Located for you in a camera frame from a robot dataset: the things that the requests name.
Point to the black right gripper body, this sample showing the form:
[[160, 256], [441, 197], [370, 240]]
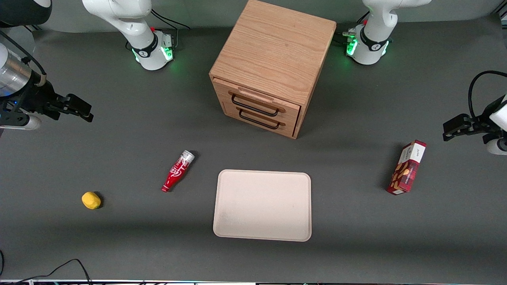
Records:
[[36, 97]]

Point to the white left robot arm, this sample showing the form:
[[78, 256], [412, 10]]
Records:
[[372, 39]]

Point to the wooden drawer cabinet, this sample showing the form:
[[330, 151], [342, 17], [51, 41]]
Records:
[[277, 47]]

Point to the wooden drawer with deep tray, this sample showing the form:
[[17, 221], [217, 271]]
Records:
[[291, 109]]

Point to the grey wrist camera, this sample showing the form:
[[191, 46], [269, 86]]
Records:
[[27, 122], [497, 145]]

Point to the yellow lemon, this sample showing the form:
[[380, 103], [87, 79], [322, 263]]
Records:
[[91, 200]]

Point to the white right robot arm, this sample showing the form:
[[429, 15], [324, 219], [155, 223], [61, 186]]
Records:
[[134, 23]]

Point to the red ketchup bottle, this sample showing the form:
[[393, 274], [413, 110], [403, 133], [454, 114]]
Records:
[[176, 174]]

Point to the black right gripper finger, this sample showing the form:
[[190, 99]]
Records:
[[77, 114], [79, 102]]

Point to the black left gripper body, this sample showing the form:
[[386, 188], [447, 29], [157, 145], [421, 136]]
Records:
[[484, 118]]

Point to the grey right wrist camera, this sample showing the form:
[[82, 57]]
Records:
[[27, 122]]

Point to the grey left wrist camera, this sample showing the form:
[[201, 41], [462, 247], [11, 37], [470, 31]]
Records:
[[497, 145]]

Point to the red cookie box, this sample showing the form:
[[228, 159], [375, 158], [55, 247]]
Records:
[[408, 170]]

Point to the beige plastic tray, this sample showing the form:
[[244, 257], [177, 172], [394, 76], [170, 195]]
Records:
[[261, 206]]

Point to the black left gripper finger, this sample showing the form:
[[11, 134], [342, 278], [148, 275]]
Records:
[[457, 122], [455, 135]]

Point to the wooden drawer front panel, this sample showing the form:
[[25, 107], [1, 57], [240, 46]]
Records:
[[289, 127]]

